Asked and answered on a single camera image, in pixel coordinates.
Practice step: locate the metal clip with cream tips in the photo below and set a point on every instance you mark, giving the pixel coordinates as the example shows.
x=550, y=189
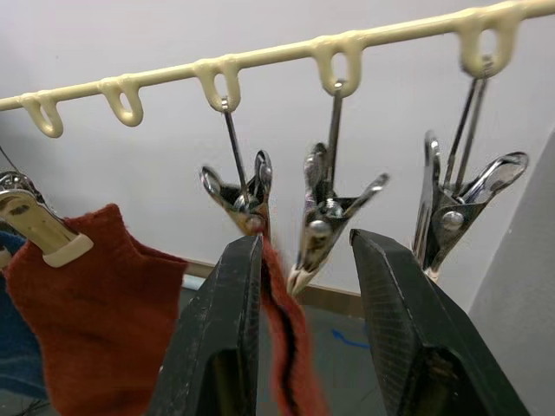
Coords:
x=451, y=216
x=318, y=221
x=39, y=229
x=245, y=203

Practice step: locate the red sock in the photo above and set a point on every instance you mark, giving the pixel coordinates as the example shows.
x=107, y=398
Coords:
x=99, y=312
x=299, y=355

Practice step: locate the dark blue sock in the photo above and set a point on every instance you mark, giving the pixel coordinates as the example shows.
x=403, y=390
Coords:
x=15, y=346

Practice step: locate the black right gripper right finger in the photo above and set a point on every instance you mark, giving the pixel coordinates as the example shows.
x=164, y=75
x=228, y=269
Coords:
x=416, y=346

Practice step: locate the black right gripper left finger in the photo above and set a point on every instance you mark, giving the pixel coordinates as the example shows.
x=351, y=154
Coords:
x=208, y=329

